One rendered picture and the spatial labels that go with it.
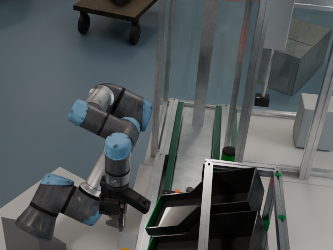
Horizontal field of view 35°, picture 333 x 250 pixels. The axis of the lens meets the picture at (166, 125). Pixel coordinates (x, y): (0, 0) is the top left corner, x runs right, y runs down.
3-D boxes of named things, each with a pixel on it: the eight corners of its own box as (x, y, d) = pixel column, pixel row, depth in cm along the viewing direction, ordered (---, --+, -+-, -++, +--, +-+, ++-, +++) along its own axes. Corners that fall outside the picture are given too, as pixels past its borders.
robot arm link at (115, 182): (132, 162, 159) (127, 180, 152) (132, 174, 161) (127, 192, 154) (107, 159, 159) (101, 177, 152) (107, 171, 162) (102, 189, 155)
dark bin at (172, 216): (148, 235, 130) (137, 213, 127) (163, 202, 141) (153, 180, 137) (256, 226, 118) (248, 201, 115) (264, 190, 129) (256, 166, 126)
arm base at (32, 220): (7, 218, 198) (19, 195, 199) (33, 225, 210) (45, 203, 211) (32, 236, 189) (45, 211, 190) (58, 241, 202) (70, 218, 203)
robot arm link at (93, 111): (98, 72, 201) (78, 94, 154) (124, 85, 203) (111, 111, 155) (85, 98, 204) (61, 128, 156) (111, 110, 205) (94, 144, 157)
